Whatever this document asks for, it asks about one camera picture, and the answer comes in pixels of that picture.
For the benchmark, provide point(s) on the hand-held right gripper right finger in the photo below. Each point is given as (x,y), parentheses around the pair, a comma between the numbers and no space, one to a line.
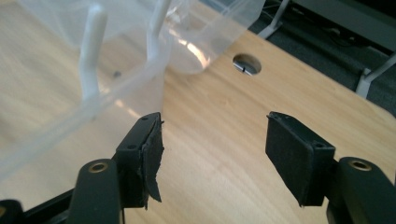
(295,155)

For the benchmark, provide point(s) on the clear plastic bag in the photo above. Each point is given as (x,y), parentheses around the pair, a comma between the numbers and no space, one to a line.
(124,40)

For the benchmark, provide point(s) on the white plastic hook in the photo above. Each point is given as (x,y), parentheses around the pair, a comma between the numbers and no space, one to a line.
(91,53)

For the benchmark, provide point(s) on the white metal table leg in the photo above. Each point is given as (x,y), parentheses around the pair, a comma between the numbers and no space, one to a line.
(275,20)
(372,76)

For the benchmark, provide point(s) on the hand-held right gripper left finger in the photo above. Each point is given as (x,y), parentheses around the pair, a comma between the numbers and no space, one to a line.
(137,168)

